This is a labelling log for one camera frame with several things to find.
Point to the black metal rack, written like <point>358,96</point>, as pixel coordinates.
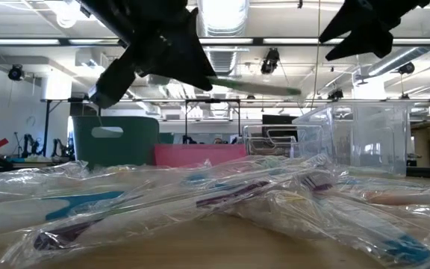
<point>213,100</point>

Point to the black monitor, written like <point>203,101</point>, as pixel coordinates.
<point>278,119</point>

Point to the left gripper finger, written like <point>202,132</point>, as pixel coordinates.
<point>185,60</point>

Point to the person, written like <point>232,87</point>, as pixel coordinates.
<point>218,141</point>

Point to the green white toothbrush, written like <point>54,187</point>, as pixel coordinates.
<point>256,87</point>

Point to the clear plastic bin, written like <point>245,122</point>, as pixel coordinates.
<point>274,142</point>

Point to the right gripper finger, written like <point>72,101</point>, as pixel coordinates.
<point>347,20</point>
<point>371,41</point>

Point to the frosted clear plastic tub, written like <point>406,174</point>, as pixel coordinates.
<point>368,138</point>

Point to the orange white wrapped toothbrush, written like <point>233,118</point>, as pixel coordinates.
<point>405,198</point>

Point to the pink plastic bin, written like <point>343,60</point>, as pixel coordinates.
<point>200,154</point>

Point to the black overhead frame bar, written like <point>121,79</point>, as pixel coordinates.
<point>258,41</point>

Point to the purple white wrapped toothbrush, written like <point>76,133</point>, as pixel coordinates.
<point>233,193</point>

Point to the black hanging camera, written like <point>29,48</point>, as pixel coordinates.
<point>15,72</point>
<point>406,68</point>
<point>335,94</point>
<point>270,61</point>

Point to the black background robot arm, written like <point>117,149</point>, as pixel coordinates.
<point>32,143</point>
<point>56,147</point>

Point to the silver ventilation duct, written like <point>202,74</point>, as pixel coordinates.
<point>222,60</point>

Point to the green plastic bin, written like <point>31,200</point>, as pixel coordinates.
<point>136,145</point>

